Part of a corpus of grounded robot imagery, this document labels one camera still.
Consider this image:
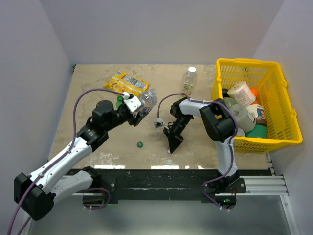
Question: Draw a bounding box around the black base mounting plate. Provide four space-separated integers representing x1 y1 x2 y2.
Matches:
83 166 246 208

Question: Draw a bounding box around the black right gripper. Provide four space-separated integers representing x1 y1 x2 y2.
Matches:
163 114 193 153

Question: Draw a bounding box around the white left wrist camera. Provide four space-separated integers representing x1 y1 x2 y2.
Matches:
123 92 143 113

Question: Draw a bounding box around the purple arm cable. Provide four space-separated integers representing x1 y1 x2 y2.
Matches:
6 88 127 235
157 93 239 211

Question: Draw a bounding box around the orange ball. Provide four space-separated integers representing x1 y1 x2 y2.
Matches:
250 88 259 98

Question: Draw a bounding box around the yellow plastic basket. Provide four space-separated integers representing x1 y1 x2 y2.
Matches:
212 58 303 153

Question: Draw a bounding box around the green can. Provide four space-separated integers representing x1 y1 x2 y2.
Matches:
245 124 267 139

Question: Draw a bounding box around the yellow snack bag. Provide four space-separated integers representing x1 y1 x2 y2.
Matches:
103 70 149 96

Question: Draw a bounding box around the large white bottle cap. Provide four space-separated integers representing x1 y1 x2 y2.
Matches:
188 66 197 74

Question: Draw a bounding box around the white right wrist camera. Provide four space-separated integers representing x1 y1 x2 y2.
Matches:
154 118 164 128

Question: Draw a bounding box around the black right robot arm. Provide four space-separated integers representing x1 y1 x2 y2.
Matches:
163 97 239 192

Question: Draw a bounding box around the green bottle cap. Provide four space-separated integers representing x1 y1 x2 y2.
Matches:
136 141 143 148

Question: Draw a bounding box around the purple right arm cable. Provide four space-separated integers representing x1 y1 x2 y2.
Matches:
157 93 239 211

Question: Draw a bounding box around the green plastic bottle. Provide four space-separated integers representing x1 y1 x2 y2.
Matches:
115 95 124 109

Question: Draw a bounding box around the crumpled clear plastic bottle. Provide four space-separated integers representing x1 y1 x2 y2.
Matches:
223 97 237 109

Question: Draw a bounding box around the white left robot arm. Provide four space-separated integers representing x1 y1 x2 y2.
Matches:
14 97 145 221

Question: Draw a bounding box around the grey tape roll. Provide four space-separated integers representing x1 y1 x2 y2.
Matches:
230 104 256 133

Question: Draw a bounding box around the small labelled clear bottle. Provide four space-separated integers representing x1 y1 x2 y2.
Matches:
140 89 157 113

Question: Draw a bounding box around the orange white carton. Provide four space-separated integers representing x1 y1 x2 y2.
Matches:
247 104 267 127

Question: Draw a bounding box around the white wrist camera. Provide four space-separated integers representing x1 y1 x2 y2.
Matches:
123 92 143 113
154 118 164 128

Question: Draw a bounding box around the large clear plastic bottle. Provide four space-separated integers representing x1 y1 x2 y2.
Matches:
180 70 198 96

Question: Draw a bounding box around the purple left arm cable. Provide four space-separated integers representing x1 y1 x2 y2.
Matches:
6 88 127 235

